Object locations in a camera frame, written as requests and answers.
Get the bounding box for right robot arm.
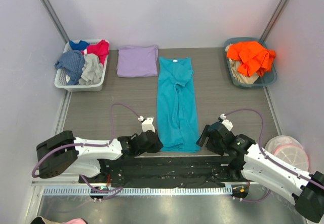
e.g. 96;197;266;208
196;121;323;223

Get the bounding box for blue checked shirt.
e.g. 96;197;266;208
55;50;85;86

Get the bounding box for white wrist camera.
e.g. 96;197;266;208
138;116;155;133
219;114;233;131

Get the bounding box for orange t shirt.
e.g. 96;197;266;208
225;41;276;78

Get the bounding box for left aluminium corner post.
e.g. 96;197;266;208
40;0;69;43

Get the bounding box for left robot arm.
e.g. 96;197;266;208
31;130;163;183

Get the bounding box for slotted cable duct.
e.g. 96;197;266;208
43;185;232;196

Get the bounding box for grey t shirt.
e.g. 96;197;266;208
78;54;103;86

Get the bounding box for white round mesh hamper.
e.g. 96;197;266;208
265;135;309;171

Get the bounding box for right aluminium corner post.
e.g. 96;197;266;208
260;0;289;42

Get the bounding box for white plastic basket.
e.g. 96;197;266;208
54;39;109;92

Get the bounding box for royal blue t shirt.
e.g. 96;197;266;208
69;40;90;51

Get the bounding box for aluminium frame rails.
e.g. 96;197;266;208
31;174;84;185

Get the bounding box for beige garment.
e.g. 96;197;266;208
225;41;261;84

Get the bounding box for red t shirt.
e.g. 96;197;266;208
83;40;110;65

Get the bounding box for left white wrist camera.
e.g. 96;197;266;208
138;116;155;133

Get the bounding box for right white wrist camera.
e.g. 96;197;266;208
219;114;233;131

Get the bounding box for teal t shirt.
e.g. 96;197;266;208
157;57;200;153

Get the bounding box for folded lavender t shirt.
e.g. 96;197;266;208
116;45;158;78

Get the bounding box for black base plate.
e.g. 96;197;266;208
86;155;246;189

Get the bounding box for aluminium corner post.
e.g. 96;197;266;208
260;0;289;42
40;0;69;43

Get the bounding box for pink cloth at bottom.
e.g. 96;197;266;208
30;216;88;224

